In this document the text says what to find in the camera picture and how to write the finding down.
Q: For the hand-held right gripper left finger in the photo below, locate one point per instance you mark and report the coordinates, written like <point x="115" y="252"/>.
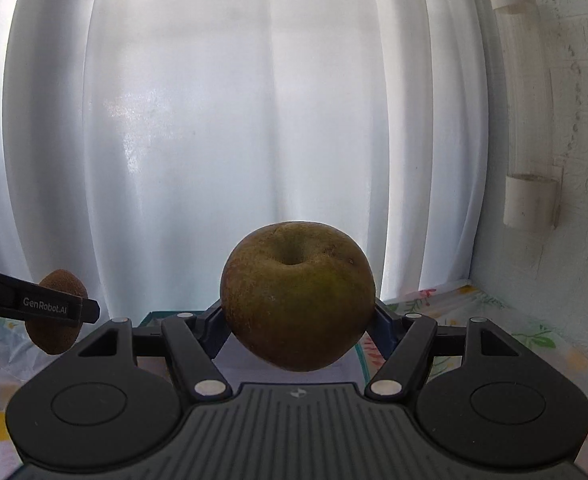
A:
<point x="188" y="350"/>

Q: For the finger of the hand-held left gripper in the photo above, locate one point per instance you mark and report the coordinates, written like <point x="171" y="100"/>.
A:
<point x="43" y="304"/>

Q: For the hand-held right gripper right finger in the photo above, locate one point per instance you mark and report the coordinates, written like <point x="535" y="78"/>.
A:
<point x="409" y="350"/>

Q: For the brown kiwi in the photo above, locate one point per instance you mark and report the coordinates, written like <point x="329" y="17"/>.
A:
<point x="56" y="337"/>

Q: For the teal cardboard box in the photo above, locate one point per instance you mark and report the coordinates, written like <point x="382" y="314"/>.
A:
<point x="254" y="367"/>

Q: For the yellow red apple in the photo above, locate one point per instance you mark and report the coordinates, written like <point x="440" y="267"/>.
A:
<point x="299" y="300"/>

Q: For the floral plastic tablecloth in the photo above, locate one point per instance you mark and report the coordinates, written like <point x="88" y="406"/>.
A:
<point x="524" y="320"/>

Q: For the white curtain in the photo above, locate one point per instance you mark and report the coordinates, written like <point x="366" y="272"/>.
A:
<point x="173" y="110"/>

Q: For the clear wall tube white caps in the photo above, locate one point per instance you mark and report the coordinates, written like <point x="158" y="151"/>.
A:
<point x="524" y="85"/>

